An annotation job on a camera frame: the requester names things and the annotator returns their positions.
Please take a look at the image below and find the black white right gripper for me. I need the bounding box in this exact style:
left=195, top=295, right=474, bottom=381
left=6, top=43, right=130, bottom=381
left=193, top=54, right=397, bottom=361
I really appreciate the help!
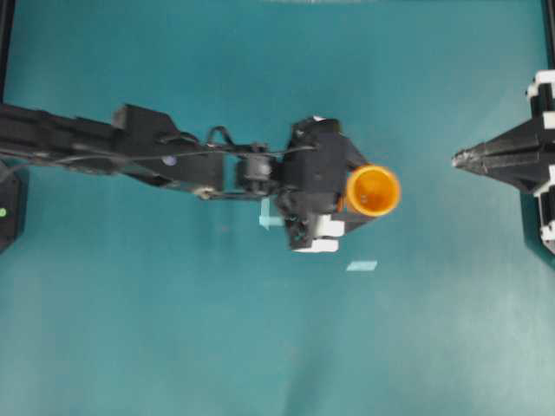
left=452, top=69, right=554, bottom=254

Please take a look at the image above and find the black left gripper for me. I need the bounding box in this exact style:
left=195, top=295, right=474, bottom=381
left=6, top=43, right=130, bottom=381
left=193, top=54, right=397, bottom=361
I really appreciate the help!
left=274, top=117, right=377, bottom=253

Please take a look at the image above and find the orange plastic cup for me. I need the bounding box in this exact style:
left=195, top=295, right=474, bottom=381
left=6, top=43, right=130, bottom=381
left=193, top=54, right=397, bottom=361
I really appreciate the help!
left=338, top=164, right=402, bottom=218

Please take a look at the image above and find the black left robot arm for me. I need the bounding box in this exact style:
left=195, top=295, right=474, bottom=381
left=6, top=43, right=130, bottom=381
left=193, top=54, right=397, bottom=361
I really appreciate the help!
left=1, top=104, right=375, bottom=253

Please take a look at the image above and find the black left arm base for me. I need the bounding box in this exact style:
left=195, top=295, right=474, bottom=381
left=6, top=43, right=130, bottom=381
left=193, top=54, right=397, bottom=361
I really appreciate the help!
left=1, top=160, right=28, bottom=253

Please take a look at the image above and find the light blue tape strip marker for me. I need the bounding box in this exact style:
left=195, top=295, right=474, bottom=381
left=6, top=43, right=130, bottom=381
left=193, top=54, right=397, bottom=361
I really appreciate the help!
left=346, top=260, right=378, bottom=272

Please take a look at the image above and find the light blue tape corner marker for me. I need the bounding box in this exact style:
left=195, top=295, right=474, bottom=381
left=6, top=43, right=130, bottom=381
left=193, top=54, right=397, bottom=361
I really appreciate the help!
left=258, top=198, right=284, bottom=231

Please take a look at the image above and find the black right frame post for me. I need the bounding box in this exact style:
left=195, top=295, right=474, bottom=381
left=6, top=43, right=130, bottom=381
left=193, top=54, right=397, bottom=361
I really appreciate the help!
left=542, top=0, right=555, bottom=69

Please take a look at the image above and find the black frame post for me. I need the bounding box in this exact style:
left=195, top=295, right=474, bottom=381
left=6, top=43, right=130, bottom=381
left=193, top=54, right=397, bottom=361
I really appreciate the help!
left=0, top=0, right=16, bottom=102
left=542, top=0, right=555, bottom=69

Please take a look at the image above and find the black left frame post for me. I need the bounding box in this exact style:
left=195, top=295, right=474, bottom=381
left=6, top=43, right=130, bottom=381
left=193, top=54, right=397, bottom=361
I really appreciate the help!
left=0, top=0, right=16, bottom=102

